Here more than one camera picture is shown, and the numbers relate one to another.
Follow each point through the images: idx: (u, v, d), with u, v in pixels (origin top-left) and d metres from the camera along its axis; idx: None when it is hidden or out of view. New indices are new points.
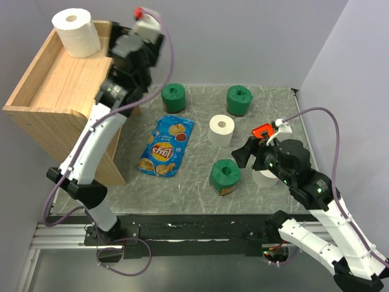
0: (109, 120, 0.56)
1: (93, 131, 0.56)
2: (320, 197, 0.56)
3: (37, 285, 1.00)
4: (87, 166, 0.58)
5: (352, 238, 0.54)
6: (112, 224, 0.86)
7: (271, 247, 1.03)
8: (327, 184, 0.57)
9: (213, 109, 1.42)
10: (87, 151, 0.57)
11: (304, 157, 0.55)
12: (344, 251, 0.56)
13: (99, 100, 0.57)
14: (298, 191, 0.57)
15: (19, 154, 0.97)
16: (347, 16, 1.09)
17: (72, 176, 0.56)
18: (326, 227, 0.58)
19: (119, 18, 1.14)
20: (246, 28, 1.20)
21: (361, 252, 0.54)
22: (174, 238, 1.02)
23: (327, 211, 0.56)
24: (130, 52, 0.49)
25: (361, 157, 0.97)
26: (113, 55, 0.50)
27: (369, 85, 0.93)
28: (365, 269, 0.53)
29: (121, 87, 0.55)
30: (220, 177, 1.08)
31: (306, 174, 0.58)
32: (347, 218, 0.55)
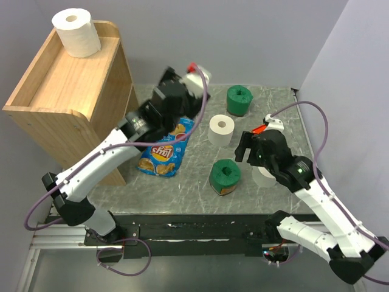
0: (121, 149, 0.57)
1: (103, 154, 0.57)
2: (301, 177, 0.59)
3: (37, 285, 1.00)
4: (82, 185, 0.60)
5: (336, 215, 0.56)
6: (109, 228, 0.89)
7: (271, 247, 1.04)
8: (309, 165, 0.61)
9: (212, 109, 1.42)
10: (87, 172, 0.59)
11: (278, 139, 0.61)
12: (332, 231, 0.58)
13: (120, 126, 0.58)
14: (282, 174, 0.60)
15: (19, 154, 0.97)
16: (347, 17, 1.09)
17: (64, 188, 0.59)
18: (312, 208, 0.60)
19: (119, 18, 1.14)
20: (246, 28, 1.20)
21: (347, 229, 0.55)
22: (174, 238, 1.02)
23: (308, 190, 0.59)
24: (170, 97, 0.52)
25: (361, 157, 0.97)
26: (153, 92, 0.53)
27: (369, 85, 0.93)
28: (353, 246, 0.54)
29: (146, 125, 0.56)
30: (220, 177, 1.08)
31: (287, 158, 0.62)
32: (328, 194, 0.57)
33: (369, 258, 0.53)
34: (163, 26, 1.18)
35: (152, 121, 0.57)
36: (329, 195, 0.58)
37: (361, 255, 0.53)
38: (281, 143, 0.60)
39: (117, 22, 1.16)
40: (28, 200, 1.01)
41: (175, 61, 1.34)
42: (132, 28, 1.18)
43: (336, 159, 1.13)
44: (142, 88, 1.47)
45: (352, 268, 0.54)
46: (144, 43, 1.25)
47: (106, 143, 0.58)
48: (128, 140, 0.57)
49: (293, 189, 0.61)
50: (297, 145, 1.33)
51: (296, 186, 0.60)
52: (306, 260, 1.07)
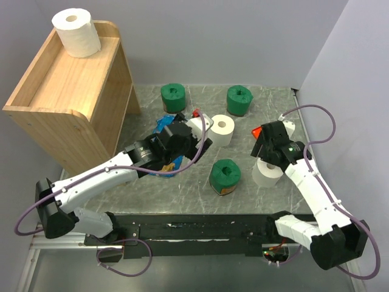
0: (126, 171, 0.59)
1: (107, 172, 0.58)
2: (290, 154, 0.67)
3: (37, 284, 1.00)
4: (78, 198, 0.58)
5: (315, 190, 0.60)
6: (106, 231, 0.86)
7: (271, 247, 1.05)
8: (301, 148, 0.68)
9: (212, 109, 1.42)
10: (88, 185, 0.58)
11: (276, 125, 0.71)
12: (312, 207, 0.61)
13: (127, 151, 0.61)
14: (274, 152, 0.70)
15: (19, 155, 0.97)
16: (347, 17, 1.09)
17: (59, 198, 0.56)
18: (298, 187, 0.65)
19: (119, 18, 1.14)
20: (246, 28, 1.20)
21: (323, 204, 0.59)
22: (174, 238, 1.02)
23: (294, 164, 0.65)
24: (178, 135, 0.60)
25: (361, 157, 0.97)
26: (164, 129, 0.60)
27: (369, 85, 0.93)
28: (326, 219, 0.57)
29: (150, 155, 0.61)
30: (220, 177, 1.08)
31: (284, 142, 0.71)
32: (312, 171, 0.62)
33: (340, 232, 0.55)
34: (163, 26, 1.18)
35: (155, 152, 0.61)
36: (312, 172, 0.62)
37: (333, 228, 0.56)
38: (279, 128, 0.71)
39: (117, 22, 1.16)
40: (28, 200, 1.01)
41: (175, 61, 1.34)
42: (132, 28, 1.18)
43: (337, 159, 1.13)
44: (142, 88, 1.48)
45: (326, 244, 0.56)
46: (143, 43, 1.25)
47: (112, 163, 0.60)
48: (133, 164, 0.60)
49: (283, 167, 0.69)
50: None
51: (284, 164, 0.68)
52: (306, 260, 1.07)
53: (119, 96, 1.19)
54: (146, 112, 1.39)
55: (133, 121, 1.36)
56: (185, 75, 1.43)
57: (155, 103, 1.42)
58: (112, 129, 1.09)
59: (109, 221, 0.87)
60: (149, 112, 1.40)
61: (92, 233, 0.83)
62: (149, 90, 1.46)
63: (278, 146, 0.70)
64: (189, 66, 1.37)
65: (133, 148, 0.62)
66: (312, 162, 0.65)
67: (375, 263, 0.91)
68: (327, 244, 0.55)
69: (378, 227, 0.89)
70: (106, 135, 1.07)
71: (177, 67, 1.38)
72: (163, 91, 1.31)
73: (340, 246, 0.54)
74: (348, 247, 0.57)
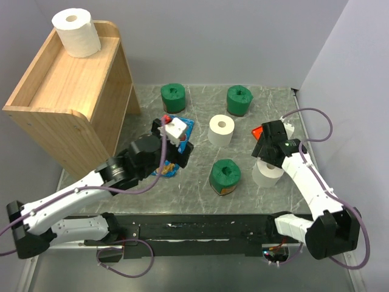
0: (95, 191, 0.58)
1: (76, 193, 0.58)
2: (287, 148, 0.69)
3: (37, 284, 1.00)
4: (47, 220, 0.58)
5: (308, 179, 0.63)
6: (103, 234, 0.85)
7: (271, 247, 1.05)
8: (297, 143, 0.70)
9: (212, 109, 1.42)
10: (56, 207, 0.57)
11: (275, 123, 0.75)
12: (306, 197, 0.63)
13: (99, 170, 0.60)
14: (271, 148, 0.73)
15: (19, 154, 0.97)
16: (347, 17, 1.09)
17: (28, 221, 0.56)
18: (293, 179, 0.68)
19: (119, 18, 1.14)
20: (246, 28, 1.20)
21: (316, 191, 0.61)
22: (174, 238, 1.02)
23: (289, 157, 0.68)
24: (144, 151, 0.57)
25: (361, 157, 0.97)
26: (130, 145, 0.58)
27: (369, 85, 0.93)
28: (318, 205, 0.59)
29: (123, 173, 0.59)
30: (220, 177, 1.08)
31: (282, 140, 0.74)
32: (304, 162, 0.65)
33: (330, 216, 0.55)
34: (163, 26, 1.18)
35: (128, 170, 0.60)
36: (306, 163, 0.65)
37: (324, 213, 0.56)
38: (277, 126, 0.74)
39: (117, 22, 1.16)
40: (28, 200, 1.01)
41: (175, 61, 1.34)
42: (132, 28, 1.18)
43: (337, 159, 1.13)
44: (142, 88, 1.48)
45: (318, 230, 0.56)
46: (143, 43, 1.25)
47: (82, 182, 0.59)
48: (104, 184, 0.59)
49: (281, 162, 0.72)
50: None
51: (282, 159, 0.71)
52: (306, 260, 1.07)
53: (119, 96, 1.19)
54: (146, 112, 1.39)
55: (133, 121, 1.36)
56: (184, 75, 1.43)
57: (155, 103, 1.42)
58: (112, 129, 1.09)
59: (104, 223, 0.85)
60: (149, 112, 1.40)
61: (89, 238, 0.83)
62: (149, 90, 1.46)
63: (276, 142, 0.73)
64: (189, 66, 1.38)
65: (106, 165, 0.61)
66: (307, 155, 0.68)
67: (375, 263, 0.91)
68: (319, 229, 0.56)
69: (378, 226, 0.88)
70: (106, 135, 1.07)
71: (177, 67, 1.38)
72: (162, 91, 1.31)
73: (330, 230, 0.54)
74: (341, 237, 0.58)
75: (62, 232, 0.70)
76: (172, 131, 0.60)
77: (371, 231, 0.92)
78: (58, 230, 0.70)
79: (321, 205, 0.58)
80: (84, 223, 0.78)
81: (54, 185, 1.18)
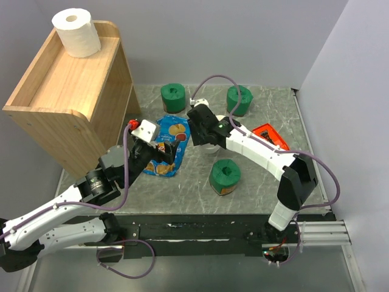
0: (73, 207, 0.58)
1: (56, 209, 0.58)
2: (222, 129, 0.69)
3: (37, 284, 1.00)
4: (28, 236, 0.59)
5: (256, 147, 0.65)
6: (100, 236, 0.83)
7: (271, 247, 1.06)
8: (227, 121, 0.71)
9: (212, 109, 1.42)
10: (36, 224, 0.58)
11: (200, 108, 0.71)
12: (261, 162, 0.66)
13: (78, 184, 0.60)
14: (209, 135, 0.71)
15: (19, 154, 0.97)
16: (347, 16, 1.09)
17: (8, 238, 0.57)
18: (243, 154, 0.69)
19: (119, 17, 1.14)
20: (246, 28, 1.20)
21: (268, 154, 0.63)
22: (174, 238, 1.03)
23: (228, 136, 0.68)
24: (112, 166, 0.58)
25: (361, 157, 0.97)
26: (101, 161, 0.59)
27: (369, 85, 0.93)
28: (276, 165, 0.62)
29: (103, 187, 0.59)
30: (220, 177, 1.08)
31: (214, 122, 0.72)
32: (244, 134, 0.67)
33: (290, 169, 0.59)
34: (163, 25, 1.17)
35: (107, 182, 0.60)
36: (245, 135, 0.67)
37: (284, 169, 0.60)
38: (204, 111, 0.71)
39: (117, 22, 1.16)
40: (29, 200, 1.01)
41: (175, 61, 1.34)
42: (132, 28, 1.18)
43: (337, 159, 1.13)
44: (142, 88, 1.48)
45: (285, 187, 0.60)
46: (143, 43, 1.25)
47: (61, 198, 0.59)
48: (82, 199, 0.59)
49: (223, 146, 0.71)
50: (296, 144, 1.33)
51: (222, 143, 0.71)
52: (306, 260, 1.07)
53: (119, 96, 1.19)
54: (146, 112, 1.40)
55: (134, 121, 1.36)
56: (185, 75, 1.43)
57: (155, 103, 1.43)
58: (112, 129, 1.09)
59: (100, 225, 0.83)
60: (149, 112, 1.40)
61: (87, 241, 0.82)
62: (149, 90, 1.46)
63: (211, 128, 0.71)
64: (188, 66, 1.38)
65: (84, 180, 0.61)
66: (242, 127, 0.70)
67: (375, 263, 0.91)
68: (285, 185, 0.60)
69: (379, 227, 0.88)
70: (106, 135, 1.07)
71: (177, 67, 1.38)
72: (163, 91, 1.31)
73: (295, 180, 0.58)
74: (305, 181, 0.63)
75: (51, 243, 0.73)
76: (141, 134, 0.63)
77: (372, 232, 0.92)
78: (46, 240, 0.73)
79: (278, 163, 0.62)
80: (78, 229, 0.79)
81: (54, 185, 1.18)
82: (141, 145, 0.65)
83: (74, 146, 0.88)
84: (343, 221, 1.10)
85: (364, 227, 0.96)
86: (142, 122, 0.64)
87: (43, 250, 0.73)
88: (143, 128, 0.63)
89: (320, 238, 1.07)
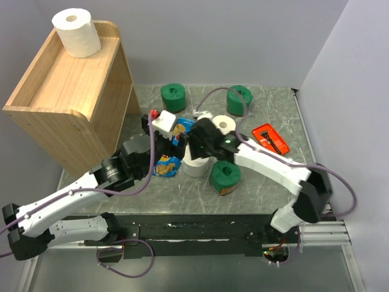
0: (89, 193, 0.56)
1: (70, 196, 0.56)
2: (231, 146, 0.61)
3: (37, 284, 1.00)
4: (42, 223, 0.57)
5: (268, 162, 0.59)
6: (101, 234, 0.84)
7: (271, 247, 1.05)
8: (234, 135, 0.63)
9: (213, 109, 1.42)
10: (50, 210, 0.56)
11: (205, 123, 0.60)
12: (275, 177, 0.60)
13: (93, 171, 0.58)
14: (217, 152, 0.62)
15: (19, 154, 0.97)
16: (347, 16, 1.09)
17: (22, 223, 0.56)
18: (253, 168, 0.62)
19: (119, 18, 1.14)
20: (245, 28, 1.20)
21: (281, 168, 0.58)
22: (173, 238, 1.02)
23: (237, 152, 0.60)
24: (134, 152, 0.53)
25: (360, 158, 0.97)
26: (122, 147, 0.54)
27: (369, 84, 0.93)
28: (291, 179, 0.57)
29: (118, 174, 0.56)
30: (220, 177, 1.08)
31: (220, 135, 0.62)
32: (254, 148, 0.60)
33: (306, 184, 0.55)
34: (163, 26, 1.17)
35: (123, 170, 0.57)
36: (256, 149, 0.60)
37: (300, 184, 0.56)
38: (209, 125, 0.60)
39: (117, 22, 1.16)
40: (29, 200, 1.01)
41: (175, 61, 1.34)
42: (132, 28, 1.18)
43: (337, 159, 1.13)
44: (142, 88, 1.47)
45: (302, 202, 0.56)
46: (143, 42, 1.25)
47: (77, 184, 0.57)
48: (98, 185, 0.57)
49: (230, 161, 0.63)
50: (296, 144, 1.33)
51: (230, 159, 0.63)
52: (306, 260, 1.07)
53: (120, 96, 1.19)
54: (146, 112, 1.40)
55: (133, 121, 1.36)
56: (185, 75, 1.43)
57: (155, 103, 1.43)
58: (112, 129, 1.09)
59: (104, 224, 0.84)
60: (149, 112, 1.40)
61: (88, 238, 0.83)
62: (149, 90, 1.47)
63: (217, 142, 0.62)
64: (188, 66, 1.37)
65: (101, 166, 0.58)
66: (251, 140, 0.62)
67: (375, 264, 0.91)
68: (303, 199, 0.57)
69: (379, 227, 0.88)
70: (106, 135, 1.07)
71: (177, 67, 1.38)
72: (163, 91, 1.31)
73: (312, 194, 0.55)
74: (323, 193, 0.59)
75: (61, 234, 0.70)
76: (161, 125, 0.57)
77: (372, 231, 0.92)
78: (56, 232, 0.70)
79: (293, 177, 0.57)
80: (83, 224, 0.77)
81: (53, 185, 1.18)
82: (157, 136, 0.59)
83: (75, 146, 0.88)
84: (343, 221, 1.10)
85: (364, 227, 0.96)
86: (161, 112, 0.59)
87: (51, 242, 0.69)
88: (162, 118, 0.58)
89: (320, 237, 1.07)
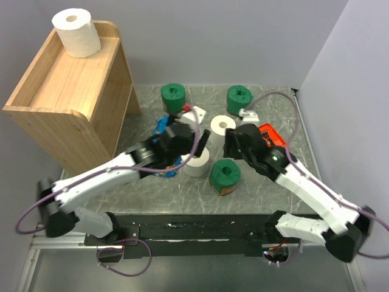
0: (127, 171, 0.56)
1: (109, 173, 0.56)
2: (278, 165, 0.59)
3: (37, 284, 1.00)
4: (78, 198, 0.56)
5: (315, 193, 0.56)
6: (107, 232, 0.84)
7: (271, 247, 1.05)
8: (282, 152, 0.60)
9: (213, 109, 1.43)
10: (89, 185, 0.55)
11: (254, 132, 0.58)
12: (316, 209, 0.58)
13: (129, 151, 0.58)
14: (259, 165, 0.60)
15: (19, 154, 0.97)
16: (347, 16, 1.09)
17: (60, 196, 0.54)
18: (295, 193, 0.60)
19: (119, 17, 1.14)
20: (245, 28, 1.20)
21: (328, 204, 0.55)
22: (173, 238, 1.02)
23: (284, 174, 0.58)
24: (178, 137, 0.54)
25: (361, 158, 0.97)
26: (164, 131, 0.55)
27: (369, 84, 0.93)
28: (337, 219, 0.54)
29: (152, 156, 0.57)
30: (220, 177, 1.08)
31: (265, 148, 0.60)
32: (304, 175, 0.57)
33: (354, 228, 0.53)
34: (163, 26, 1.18)
35: (158, 152, 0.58)
36: (305, 176, 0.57)
37: (346, 226, 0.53)
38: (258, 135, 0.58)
39: (117, 23, 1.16)
40: (29, 200, 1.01)
41: (175, 61, 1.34)
42: (132, 28, 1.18)
43: (337, 159, 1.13)
44: (142, 88, 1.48)
45: (343, 242, 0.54)
46: (143, 42, 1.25)
47: (113, 163, 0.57)
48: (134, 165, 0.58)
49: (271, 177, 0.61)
50: (297, 144, 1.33)
51: (272, 176, 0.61)
52: (307, 260, 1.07)
53: (120, 96, 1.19)
54: (146, 112, 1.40)
55: (133, 121, 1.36)
56: (185, 75, 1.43)
57: (155, 103, 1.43)
58: (112, 129, 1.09)
59: (109, 221, 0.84)
60: (149, 112, 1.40)
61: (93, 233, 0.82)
62: (149, 90, 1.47)
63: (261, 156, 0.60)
64: (188, 66, 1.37)
65: (137, 146, 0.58)
66: (299, 163, 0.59)
67: (375, 263, 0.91)
68: (342, 241, 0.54)
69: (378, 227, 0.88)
70: (106, 135, 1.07)
71: (177, 67, 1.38)
72: (163, 91, 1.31)
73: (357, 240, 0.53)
74: None
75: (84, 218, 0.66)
76: None
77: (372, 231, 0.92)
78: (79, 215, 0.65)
79: (339, 217, 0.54)
80: (98, 216, 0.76)
81: None
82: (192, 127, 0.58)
83: (75, 146, 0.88)
84: None
85: None
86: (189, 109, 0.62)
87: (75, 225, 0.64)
88: None
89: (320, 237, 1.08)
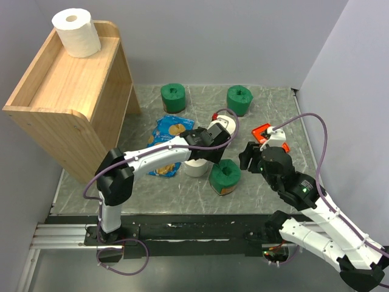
0: (184, 150, 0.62)
1: (169, 149, 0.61)
2: (307, 196, 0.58)
3: (37, 285, 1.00)
4: (144, 169, 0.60)
5: (344, 231, 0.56)
6: (113, 227, 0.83)
7: (271, 247, 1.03)
8: (312, 184, 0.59)
9: (213, 109, 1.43)
10: (155, 157, 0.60)
11: (285, 160, 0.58)
12: (340, 244, 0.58)
13: (182, 135, 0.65)
14: (287, 194, 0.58)
15: (19, 155, 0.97)
16: (347, 16, 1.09)
17: (132, 163, 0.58)
18: (319, 225, 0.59)
19: (119, 18, 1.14)
20: (246, 29, 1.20)
21: (356, 243, 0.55)
22: (173, 238, 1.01)
23: (315, 208, 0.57)
24: (225, 130, 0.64)
25: (361, 157, 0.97)
26: (216, 124, 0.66)
27: (369, 84, 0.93)
28: (363, 259, 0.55)
29: (200, 142, 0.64)
30: (220, 177, 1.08)
31: (293, 176, 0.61)
32: (335, 212, 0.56)
33: (379, 269, 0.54)
34: (163, 25, 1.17)
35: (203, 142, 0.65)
36: (335, 212, 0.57)
37: (372, 267, 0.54)
38: (289, 164, 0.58)
39: (117, 23, 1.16)
40: (28, 200, 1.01)
41: (175, 61, 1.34)
42: (132, 28, 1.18)
43: (337, 159, 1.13)
44: (142, 88, 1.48)
45: (364, 280, 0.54)
46: (144, 43, 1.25)
47: (171, 142, 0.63)
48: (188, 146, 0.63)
49: (298, 207, 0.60)
50: (297, 145, 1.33)
51: (300, 205, 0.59)
52: (306, 260, 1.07)
53: (119, 96, 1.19)
54: (146, 112, 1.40)
55: (133, 121, 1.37)
56: (185, 75, 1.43)
57: (155, 103, 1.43)
58: (112, 129, 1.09)
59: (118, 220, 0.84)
60: (149, 112, 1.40)
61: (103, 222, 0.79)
62: (149, 90, 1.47)
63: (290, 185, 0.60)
64: (188, 66, 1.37)
65: (187, 132, 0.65)
66: (329, 198, 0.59)
67: None
68: (363, 280, 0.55)
69: (377, 227, 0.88)
70: (106, 134, 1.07)
71: (177, 67, 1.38)
72: (163, 91, 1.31)
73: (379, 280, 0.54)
74: None
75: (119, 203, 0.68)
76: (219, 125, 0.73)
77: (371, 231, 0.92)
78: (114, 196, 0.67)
79: (365, 257, 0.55)
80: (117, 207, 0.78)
81: (53, 185, 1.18)
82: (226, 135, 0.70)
83: (75, 146, 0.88)
84: None
85: None
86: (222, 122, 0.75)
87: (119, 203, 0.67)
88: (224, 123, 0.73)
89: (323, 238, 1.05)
